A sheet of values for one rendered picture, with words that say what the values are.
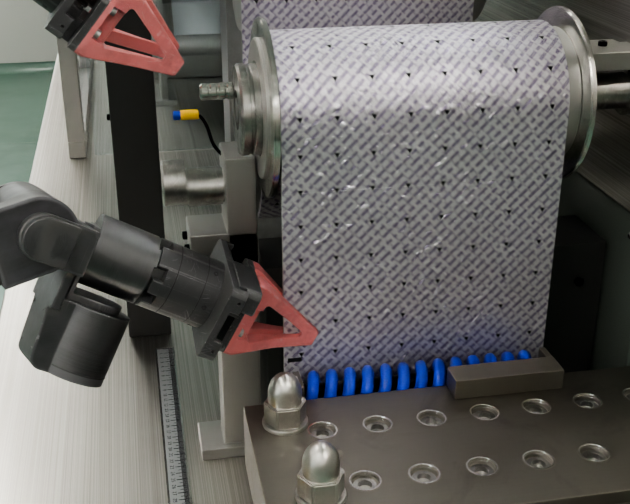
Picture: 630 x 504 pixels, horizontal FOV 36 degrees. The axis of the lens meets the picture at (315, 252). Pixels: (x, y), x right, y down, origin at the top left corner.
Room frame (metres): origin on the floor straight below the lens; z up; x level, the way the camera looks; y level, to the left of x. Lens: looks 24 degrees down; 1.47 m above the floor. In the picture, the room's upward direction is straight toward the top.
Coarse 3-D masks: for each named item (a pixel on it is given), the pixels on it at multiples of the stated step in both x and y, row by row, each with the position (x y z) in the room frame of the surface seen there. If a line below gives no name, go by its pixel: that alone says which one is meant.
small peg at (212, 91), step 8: (200, 88) 0.78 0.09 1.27; (208, 88) 0.78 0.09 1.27; (216, 88) 0.78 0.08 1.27; (224, 88) 0.78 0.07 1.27; (232, 88) 0.78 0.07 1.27; (200, 96) 0.78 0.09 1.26; (208, 96) 0.78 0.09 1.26; (216, 96) 0.78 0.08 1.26; (224, 96) 0.78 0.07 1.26; (232, 96) 0.78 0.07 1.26
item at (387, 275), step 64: (320, 192) 0.72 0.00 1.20; (384, 192) 0.73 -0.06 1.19; (448, 192) 0.74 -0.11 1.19; (512, 192) 0.75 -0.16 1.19; (320, 256) 0.72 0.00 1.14; (384, 256) 0.73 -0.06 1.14; (448, 256) 0.74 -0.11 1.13; (512, 256) 0.75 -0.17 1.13; (320, 320) 0.72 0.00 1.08; (384, 320) 0.73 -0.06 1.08; (448, 320) 0.74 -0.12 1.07; (512, 320) 0.75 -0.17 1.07
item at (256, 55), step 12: (564, 36) 0.81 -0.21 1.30; (252, 48) 0.79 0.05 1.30; (564, 48) 0.79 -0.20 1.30; (252, 60) 0.79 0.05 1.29; (264, 60) 0.75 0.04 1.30; (576, 60) 0.78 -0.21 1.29; (264, 72) 0.74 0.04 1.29; (576, 72) 0.78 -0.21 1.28; (264, 84) 0.73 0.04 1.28; (576, 84) 0.77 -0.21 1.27; (264, 96) 0.73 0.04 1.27; (576, 96) 0.77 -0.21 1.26; (264, 108) 0.73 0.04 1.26; (576, 108) 0.77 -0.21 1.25; (264, 120) 0.73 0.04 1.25; (576, 120) 0.77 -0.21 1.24; (264, 132) 0.73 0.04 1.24; (576, 132) 0.77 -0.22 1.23; (264, 144) 0.73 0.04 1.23; (264, 156) 0.74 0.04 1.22; (264, 168) 0.74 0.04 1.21
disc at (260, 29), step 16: (256, 32) 0.79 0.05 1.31; (272, 48) 0.74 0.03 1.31; (272, 64) 0.72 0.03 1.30; (272, 80) 0.72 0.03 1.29; (272, 96) 0.71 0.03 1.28; (272, 112) 0.71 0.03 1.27; (272, 128) 0.71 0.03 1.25; (272, 144) 0.72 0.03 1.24; (272, 160) 0.72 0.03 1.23; (272, 176) 0.72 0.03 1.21; (272, 192) 0.73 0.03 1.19
